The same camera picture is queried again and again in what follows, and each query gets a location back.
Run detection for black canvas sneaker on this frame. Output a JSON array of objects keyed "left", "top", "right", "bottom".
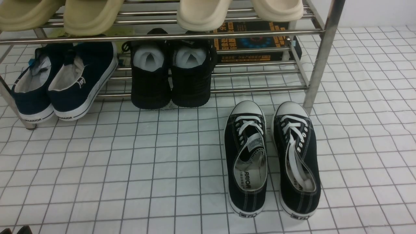
[
  {"left": 223, "top": 100, "right": 268, "bottom": 218},
  {"left": 271, "top": 101, "right": 321, "bottom": 220}
]

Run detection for silver metal shoe rack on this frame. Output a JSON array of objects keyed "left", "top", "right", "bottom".
[{"left": 1, "top": 0, "right": 345, "bottom": 114}]

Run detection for black high-top shoe right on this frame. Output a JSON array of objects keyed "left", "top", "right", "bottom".
[{"left": 169, "top": 39, "right": 217, "bottom": 108}]

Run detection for black high-top shoe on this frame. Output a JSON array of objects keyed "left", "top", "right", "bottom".
[
  {"left": 122, "top": 40, "right": 171, "bottom": 110},
  {"left": 169, "top": 39, "right": 217, "bottom": 108}
]

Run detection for black high-top shoe left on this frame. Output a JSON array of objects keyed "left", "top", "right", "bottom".
[{"left": 122, "top": 40, "right": 171, "bottom": 110}]

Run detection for white grid floor cloth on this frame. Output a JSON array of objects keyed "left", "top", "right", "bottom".
[{"left": 0, "top": 26, "right": 416, "bottom": 234}]

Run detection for cream slipper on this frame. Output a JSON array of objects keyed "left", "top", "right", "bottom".
[
  {"left": 251, "top": 0, "right": 304, "bottom": 22},
  {"left": 176, "top": 0, "right": 232, "bottom": 32}
]

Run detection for cream slipper far right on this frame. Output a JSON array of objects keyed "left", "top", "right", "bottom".
[{"left": 251, "top": 0, "right": 304, "bottom": 22}]

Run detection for navy canvas shoe right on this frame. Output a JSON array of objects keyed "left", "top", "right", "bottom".
[{"left": 46, "top": 42, "right": 119, "bottom": 121}]

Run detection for navy canvas shoe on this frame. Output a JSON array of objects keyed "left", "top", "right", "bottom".
[
  {"left": 46, "top": 42, "right": 119, "bottom": 121},
  {"left": 11, "top": 43, "right": 73, "bottom": 124}
]

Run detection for olive slipper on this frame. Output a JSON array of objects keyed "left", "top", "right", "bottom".
[
  {"left": 0, "top": 0, "right": 65, "bottom": 32},
  {"left": 63, "top": 0, "right": 124, "bottom": 36}
]

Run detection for navy canvas shoe left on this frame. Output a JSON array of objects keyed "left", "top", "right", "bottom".
[{"left": 11, "top": 43, "right": 73, "bottom": 124}]

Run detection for dark object bottom left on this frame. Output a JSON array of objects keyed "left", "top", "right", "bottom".
[{"left": 0, "top": 226, "right": 33, "bottom": 234}]

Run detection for olive slipper far left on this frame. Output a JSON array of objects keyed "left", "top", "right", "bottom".
[{"left": 0, "top": 0, "right": 65, "bottom": 32}]

